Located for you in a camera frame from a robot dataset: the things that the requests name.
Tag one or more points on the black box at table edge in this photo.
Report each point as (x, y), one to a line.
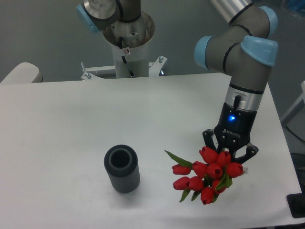
(296, 204)

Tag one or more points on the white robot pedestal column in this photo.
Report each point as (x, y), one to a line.
(131, 39)

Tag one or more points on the white metal base bracket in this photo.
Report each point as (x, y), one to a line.
(124, 68)

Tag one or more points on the beige chair armrest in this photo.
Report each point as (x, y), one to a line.
(23, 73)

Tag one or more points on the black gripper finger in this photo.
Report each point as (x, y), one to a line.
(208, 139)
(250, 152)

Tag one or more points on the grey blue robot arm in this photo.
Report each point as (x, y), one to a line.
(244, 52)

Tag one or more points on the dark grey ribbed vase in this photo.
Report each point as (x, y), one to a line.
(121, 164)

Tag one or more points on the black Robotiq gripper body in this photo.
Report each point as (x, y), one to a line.
(233, 129)

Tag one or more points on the red tulip bouquet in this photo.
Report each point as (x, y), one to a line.
(206, 179)

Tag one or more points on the white furniture at right edge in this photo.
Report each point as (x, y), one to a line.
(292, 111)

